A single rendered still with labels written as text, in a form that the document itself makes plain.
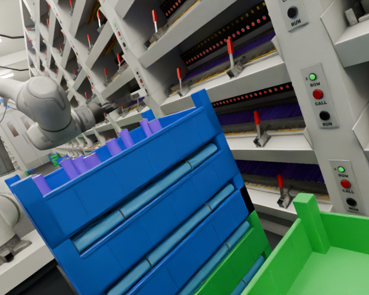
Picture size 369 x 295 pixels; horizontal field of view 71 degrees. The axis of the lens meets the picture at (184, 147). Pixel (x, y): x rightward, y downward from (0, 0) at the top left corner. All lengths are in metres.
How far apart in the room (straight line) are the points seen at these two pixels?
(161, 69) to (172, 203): 0.78
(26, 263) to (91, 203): 0.81
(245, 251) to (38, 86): 0.64
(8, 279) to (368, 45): 1.15
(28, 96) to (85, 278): 0.56
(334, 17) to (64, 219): 0.49
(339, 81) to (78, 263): 0.48
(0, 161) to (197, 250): 1.06
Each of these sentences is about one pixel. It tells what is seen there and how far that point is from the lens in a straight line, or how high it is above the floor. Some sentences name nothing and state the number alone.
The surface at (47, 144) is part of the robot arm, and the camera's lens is 0.96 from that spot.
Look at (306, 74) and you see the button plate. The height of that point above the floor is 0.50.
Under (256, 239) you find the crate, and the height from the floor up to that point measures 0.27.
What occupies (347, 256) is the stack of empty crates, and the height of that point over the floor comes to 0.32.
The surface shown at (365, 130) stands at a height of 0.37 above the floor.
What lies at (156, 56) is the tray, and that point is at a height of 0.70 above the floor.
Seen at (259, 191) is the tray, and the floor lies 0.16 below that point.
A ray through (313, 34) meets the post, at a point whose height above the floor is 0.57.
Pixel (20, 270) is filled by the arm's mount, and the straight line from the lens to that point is 1.13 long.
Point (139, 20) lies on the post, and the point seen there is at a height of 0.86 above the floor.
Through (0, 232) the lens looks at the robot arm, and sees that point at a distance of 1.22.
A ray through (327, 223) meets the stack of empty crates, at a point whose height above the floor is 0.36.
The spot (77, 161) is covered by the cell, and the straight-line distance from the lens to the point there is 0.42.
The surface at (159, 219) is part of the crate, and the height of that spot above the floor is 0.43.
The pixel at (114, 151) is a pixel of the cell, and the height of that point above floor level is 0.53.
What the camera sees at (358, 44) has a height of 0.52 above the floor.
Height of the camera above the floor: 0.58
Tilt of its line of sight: 13 degrees down
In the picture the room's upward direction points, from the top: 25 degrees counter-clockwise
